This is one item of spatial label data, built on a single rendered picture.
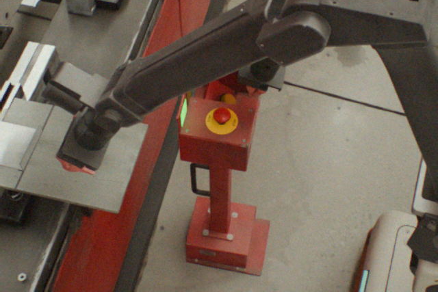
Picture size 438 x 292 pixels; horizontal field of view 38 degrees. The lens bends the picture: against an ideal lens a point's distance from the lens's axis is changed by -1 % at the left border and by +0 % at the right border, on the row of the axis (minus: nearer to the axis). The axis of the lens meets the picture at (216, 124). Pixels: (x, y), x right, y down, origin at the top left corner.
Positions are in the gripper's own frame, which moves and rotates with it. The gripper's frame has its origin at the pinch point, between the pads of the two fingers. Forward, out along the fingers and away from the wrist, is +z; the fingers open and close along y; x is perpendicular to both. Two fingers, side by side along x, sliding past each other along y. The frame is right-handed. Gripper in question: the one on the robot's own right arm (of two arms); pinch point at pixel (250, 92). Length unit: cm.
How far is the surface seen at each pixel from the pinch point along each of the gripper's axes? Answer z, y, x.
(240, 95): 7.1, 1.2, -3.6
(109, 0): -4.2, 37.5, -9.9
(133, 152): -18.1, 21.5, 33.8
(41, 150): -14, 37, 37
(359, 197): 65, -56, -20
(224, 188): 35.1, -4.3, 7.6
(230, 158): 6.1, 0.4, 15.0
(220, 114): -2.4, 6.1, 10.0
